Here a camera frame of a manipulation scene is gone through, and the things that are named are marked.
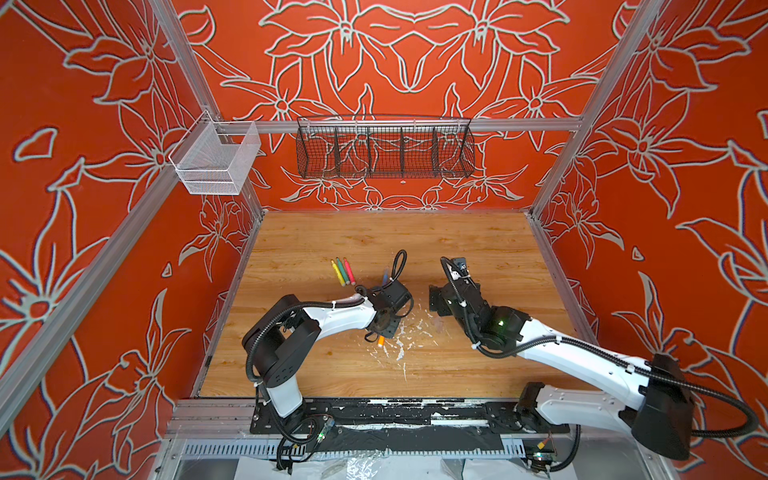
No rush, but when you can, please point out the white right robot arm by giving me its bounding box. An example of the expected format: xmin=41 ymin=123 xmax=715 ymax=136
xmin=430 ymin=257 xmax=759 ymax=461

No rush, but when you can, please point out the white mesh basket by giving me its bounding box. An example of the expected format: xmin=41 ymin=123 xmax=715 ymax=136
xmin=169 ymin=112 xmax=262 ymax=196

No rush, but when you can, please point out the aluminium frame post right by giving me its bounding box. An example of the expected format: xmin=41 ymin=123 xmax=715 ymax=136
xmin=528 ymin=0 xmax=663 ymax=220

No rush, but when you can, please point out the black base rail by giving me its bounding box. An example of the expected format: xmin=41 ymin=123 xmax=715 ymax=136
xmin=250 ymin=397 xmax=571 ymax=456

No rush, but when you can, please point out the green pen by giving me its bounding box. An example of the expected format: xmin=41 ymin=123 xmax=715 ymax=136
xmin=335 ymin=257 xmax=352 ymax=285

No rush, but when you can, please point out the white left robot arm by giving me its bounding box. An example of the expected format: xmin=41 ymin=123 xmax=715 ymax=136
xmin=241 ymin=249 xmax=414 ymax=419

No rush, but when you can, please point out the pink pen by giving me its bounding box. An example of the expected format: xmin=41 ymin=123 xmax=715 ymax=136
xmin=342 ymin=258 xmax=357 ymax=285

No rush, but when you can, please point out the black wire basket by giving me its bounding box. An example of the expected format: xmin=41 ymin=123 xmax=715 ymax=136
xmin=295 ymin=115 xmax=476 ymax=180

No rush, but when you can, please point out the yellow pen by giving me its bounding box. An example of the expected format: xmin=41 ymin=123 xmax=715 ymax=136
xmin=330 ymin=260 xmax=347 ymax=286

